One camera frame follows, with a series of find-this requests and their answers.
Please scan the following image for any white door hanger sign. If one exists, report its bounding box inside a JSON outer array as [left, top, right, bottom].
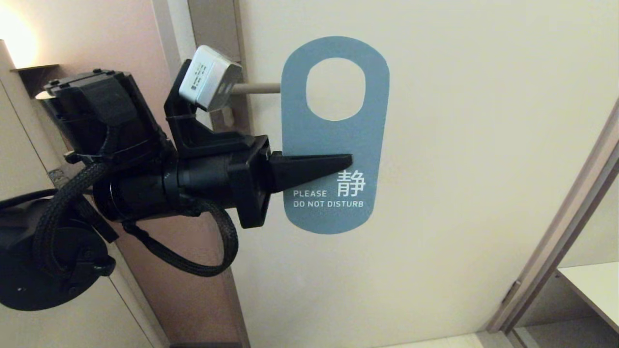
[[281, 36, 390, 235]]

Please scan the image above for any bronze door lock plate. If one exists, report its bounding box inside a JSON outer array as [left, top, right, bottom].
[[188, 0, 252, 136]]

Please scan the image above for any cream white door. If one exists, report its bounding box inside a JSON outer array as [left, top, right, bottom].
[[160, 0, 619, 348]]

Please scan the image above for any cream wardrobe panel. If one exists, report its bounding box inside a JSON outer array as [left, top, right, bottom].
[[0, 41, 170, 348]]

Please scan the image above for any white closet shelf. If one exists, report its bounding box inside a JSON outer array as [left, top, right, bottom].
[[555, 262, 619, 335]]

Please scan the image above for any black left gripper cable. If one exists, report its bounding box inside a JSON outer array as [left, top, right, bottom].
[[121, 199, 239, 277]]

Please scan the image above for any beige metal door handle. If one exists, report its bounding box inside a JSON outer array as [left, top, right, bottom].
[[231, 82, 282, 95]]

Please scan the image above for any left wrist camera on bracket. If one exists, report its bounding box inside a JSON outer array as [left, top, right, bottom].
[[163, 45, 254, 158]]

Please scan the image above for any taupe frame hinge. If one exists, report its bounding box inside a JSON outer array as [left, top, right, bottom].
[[501, 280, 522, 305]]

